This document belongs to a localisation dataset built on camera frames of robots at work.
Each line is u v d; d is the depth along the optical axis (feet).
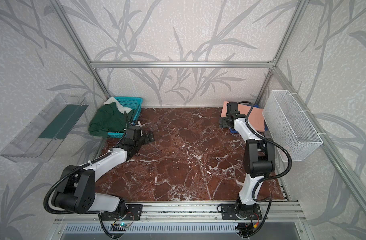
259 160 1.63
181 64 3.16
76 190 1.40
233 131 3.41
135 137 2.30
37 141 2.10
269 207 2.37
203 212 2.47
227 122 2.91
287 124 2.14
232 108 2.47
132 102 3.79
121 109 3.86
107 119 3.44
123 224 2.32
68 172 1.42
